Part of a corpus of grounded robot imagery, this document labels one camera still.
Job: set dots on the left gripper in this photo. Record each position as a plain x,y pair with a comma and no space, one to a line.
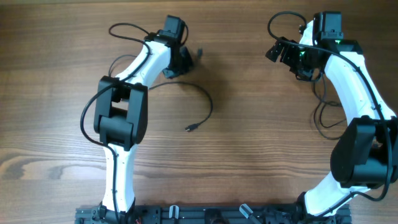
182,63

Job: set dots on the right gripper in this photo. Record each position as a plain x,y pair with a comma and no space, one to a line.
288,55

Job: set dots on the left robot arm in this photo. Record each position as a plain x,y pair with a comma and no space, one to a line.
121,111

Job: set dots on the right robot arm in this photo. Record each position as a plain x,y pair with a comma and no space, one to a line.
364,161

